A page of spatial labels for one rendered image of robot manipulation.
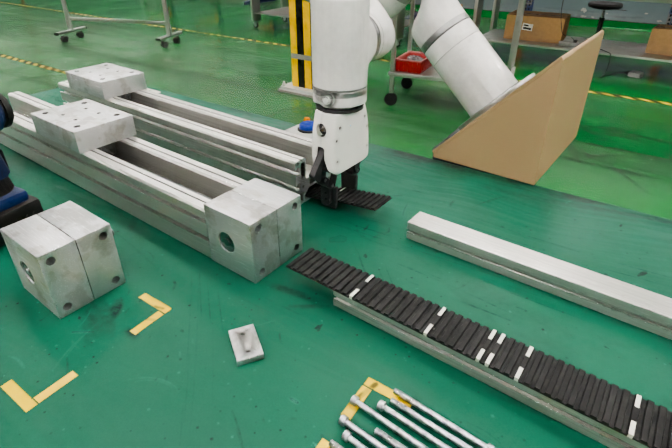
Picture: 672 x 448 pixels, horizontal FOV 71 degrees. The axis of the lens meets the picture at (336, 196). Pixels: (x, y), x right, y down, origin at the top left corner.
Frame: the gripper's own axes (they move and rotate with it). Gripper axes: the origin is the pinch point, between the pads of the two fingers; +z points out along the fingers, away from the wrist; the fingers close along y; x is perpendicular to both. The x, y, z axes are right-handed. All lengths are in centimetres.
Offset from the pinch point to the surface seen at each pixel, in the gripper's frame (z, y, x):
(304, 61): 54, 242, 214
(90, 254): -3.6, -37.6, 11.1
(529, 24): 43, 464, 101
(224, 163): -0.2, -4.9, 23.8
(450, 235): 0.1, -1.5, -21.3
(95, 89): -7, -5, 66
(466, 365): 1.9, -20.9, -32.3
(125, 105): -5, -5, 55
